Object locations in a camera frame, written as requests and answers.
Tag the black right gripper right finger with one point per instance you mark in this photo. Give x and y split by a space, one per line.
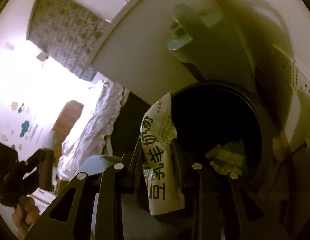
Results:
222 206

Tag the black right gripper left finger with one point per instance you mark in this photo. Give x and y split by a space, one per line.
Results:
70 215

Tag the white powder pouch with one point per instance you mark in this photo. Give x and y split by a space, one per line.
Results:
157 132

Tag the black trash bin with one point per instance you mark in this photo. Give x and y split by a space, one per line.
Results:
227 127

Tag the person's left hand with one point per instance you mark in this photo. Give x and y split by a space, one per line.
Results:
24 217

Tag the brown wooden headboard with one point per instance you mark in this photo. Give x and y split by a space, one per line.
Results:
67 118

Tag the round grey blue table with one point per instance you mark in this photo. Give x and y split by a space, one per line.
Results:
122 196

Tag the bed with white duvet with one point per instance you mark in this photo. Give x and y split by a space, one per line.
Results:
91 134

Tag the white power strip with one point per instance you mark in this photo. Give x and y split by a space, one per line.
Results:
296 123

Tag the green spray bottle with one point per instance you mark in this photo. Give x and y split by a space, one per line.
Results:
190 31

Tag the white desk cabinet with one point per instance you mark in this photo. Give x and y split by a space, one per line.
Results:
133 51

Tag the wall stickers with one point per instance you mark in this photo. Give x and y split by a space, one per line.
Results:
21 129

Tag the grey patterned wall hanging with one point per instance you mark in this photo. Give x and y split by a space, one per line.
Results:
67 32

